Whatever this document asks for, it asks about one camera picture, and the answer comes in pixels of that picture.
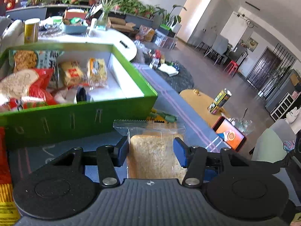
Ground bread slice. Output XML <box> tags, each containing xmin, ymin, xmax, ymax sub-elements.
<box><xmin>113</xmin><ymin>120</ymin><xmax>187</xmax><ymax>182</ymax></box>

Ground yellow green snack bag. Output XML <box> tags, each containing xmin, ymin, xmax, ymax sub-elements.
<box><xmin>146</xmin><ymin>108</ymin><xmax>178</xmax><ymax>124</ymax></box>

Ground yellow label pastry packet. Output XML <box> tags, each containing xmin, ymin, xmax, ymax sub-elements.
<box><xmin>87</xmin><ymin>58</ymin><xmax>108</xmax><ymax>88</ymax></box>

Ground green cardboard box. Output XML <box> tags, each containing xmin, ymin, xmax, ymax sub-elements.
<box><xmin>1</xmin><ymin>43</ymin><xmax>157</xmax><ymax>149</ymax></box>

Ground orange cracker packet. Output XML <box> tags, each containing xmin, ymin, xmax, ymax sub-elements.
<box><xmin>59</xmin><ymin>60</ymin><xmax>87</xmax><ymax>87</ymax></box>

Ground large red snack bag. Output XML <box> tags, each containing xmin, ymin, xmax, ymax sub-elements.
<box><xmin>1</xmin><ymin>68</ymin><xmax>57</xmax><ymax>113</ymax></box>

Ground red yellow snack bag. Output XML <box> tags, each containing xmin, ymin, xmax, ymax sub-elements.
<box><xmin>0</xmin><ymin>127</ymin><xmax>20</xmax><ymax>225</ymax></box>

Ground green white snack bag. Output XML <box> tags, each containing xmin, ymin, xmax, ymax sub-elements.
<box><xmin>9</xmin><ymin>50</ymin><xmax>63</xmax><ymax>78</ymax></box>

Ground smartphone with red case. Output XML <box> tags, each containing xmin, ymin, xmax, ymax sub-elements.
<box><xmin>212</xmin><ymin>116</ymin><xmax>246</xmax><ymax>152</ymax></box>

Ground yellow round side table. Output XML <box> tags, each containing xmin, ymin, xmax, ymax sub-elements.
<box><xmin>180</xmin><ymin>89</ymin><xmax>230</xmax><ymax>127</ymax></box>

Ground glass cup with spoon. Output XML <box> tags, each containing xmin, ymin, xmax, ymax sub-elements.
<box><xmin>230</xmin><ymin>108</ymin><xmax>255</xmax><ymax>136</ymax></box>

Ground yellow black drink can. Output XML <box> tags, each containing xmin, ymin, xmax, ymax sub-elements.
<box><xmin>208</xmin><ymin>88</ymin><xmax>232</xmax><ymax>114</ymax></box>

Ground dark marble round table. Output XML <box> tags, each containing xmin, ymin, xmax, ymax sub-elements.
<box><xmin>141</xmin><ymin>58</ymin><xmax>195</xmax><ymax>93</ymax></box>

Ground white folded cloth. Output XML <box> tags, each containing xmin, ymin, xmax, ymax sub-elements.
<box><xmin>158</xmin><ymin>63</ymin><xmax>179</xmax><ymax>77</ymax></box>

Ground red stool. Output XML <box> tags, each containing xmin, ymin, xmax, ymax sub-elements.
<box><xmin>224</xmin><ymin>60</ymin><xmax>239</xmax><ymax>76</ymax></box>

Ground dark entrance door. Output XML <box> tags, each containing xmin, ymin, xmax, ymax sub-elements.
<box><xmin>247</xmin><ymin>48</ymin><xmax>281</xmax><ymax>90</ymax></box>

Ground grey dining chair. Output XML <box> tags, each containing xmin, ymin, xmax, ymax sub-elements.
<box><xmin>204</xmin><ymin>34</ymin><xmax>229</xmax><ymax>65</ymax></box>

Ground white oval coffee table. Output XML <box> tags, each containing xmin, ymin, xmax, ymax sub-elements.
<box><xmin>38</xmin><ymin>29</ymin><xmax>137</xmax><ymax>61</ymax></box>

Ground orange plastic bag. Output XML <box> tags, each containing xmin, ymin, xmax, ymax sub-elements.
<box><xmin>135</xmin><ymin>25</ymin><xmax>155</xmax><ymax>42</ymax></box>

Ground blue snack tray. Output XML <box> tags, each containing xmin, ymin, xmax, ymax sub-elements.
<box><xmin>61</xmin><ymin>22</ymin><xmax>88</xmax><ymax>35</ymax></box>

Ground open cardboard box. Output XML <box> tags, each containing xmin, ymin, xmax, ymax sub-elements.
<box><xmin>108</xmin><ymin>17</ymin><xmax>135</xmax><ymax>32</ymax></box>

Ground tall plant in white pot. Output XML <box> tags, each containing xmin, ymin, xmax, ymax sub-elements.
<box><xmin>157</xmin><ymin>4</ymin><xmax>187</xmax><ymax>30</ymax></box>

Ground gold cylindrical tin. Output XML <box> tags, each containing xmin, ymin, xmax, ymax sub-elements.
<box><xmin>24</xmin><ymin>18</ymin><xmax>40</xmax><ymax>43</ymax></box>

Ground glass vase with green plant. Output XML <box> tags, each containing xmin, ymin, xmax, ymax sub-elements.
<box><xmin>97</xmin><ymin>0</ymin><xmax>115</xmax><ymax>30</ymax></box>

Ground grey sofa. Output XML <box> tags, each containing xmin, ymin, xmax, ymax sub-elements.
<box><xmin>1</xmin><ymin>16</ymin><xmax>24</xmax><ymax>54</ymax></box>

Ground grey tv cabinet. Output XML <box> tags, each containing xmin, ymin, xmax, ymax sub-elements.
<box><xmin>5</xmin><ymin>3</ymin><xmax>154</xmax><ymax>28</ymax></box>

